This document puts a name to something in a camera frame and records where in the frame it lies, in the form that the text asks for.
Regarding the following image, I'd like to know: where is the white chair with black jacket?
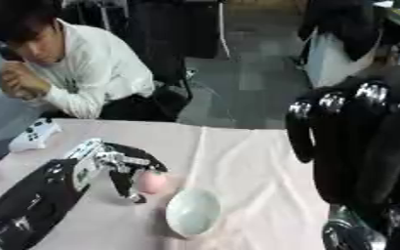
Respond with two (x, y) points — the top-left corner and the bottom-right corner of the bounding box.
(296, 0), (400, 90)

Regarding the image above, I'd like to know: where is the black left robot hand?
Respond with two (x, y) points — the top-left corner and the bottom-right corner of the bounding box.
(100, 142), (170, 205)

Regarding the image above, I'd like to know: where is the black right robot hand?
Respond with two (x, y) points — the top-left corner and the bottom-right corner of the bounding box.
(283, 65), (400, 229)

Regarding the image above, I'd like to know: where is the white bowl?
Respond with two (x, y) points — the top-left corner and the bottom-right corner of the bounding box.
(164, 187), (222, 238)

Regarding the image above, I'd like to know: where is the person's hand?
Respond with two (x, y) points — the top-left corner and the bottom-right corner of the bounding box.
(0, 61), (54, 102)

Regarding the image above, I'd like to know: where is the pink toy peach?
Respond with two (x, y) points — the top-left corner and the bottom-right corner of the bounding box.
(135, 170), (170, 195)

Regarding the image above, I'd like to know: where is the white game controller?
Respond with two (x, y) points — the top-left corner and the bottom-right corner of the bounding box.
(7, 117), (63, 153)

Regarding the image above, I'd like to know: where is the person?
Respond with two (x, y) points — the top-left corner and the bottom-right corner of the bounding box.
(0, 0), (158, 120)

